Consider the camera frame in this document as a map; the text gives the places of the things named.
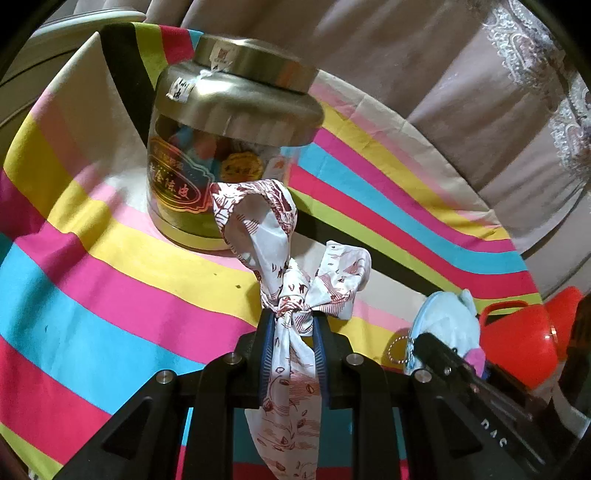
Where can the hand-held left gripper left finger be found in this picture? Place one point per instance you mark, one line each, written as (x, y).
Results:
(265, 364)

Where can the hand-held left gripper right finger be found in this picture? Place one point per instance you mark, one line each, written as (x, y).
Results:
(322, 364)

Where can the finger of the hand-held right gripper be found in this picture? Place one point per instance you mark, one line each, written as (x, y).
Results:
(438, 353)

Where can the light blue plush pouch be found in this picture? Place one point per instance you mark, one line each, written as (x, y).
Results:
(448, 318)

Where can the white red printed scarf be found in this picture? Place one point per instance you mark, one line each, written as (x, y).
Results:
(286, 286)

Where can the red ceramic jar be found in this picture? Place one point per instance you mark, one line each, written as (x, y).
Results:
(521, 341)
(565, 309)

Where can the gold tin jar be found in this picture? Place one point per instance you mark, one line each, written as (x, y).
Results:
(194, 184)

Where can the colourful striped cloth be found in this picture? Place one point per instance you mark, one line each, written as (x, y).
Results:
(92, 277)

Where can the beige curtain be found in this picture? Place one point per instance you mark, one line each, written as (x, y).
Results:
(438, 69)

